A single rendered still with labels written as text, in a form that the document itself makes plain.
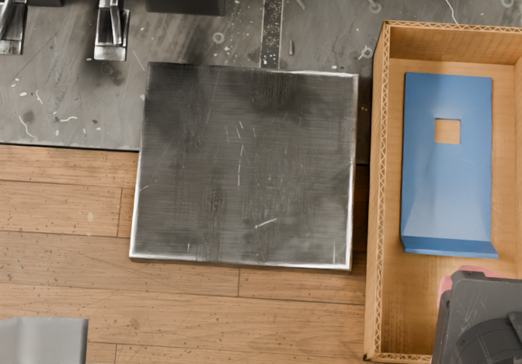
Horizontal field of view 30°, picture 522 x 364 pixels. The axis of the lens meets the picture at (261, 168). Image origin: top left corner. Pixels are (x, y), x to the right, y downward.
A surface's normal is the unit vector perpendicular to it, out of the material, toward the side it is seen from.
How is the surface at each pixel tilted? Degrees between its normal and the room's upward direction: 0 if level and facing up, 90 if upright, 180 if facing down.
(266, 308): 0
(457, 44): 90
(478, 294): 33
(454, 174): 0
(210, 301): 0
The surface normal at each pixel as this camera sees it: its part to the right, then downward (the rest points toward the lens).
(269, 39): 0.00, -0.25
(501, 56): -0.06, 0.96
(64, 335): 0.23, -0.25
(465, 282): -0.02, 0.30
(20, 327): -0.59, -0.22
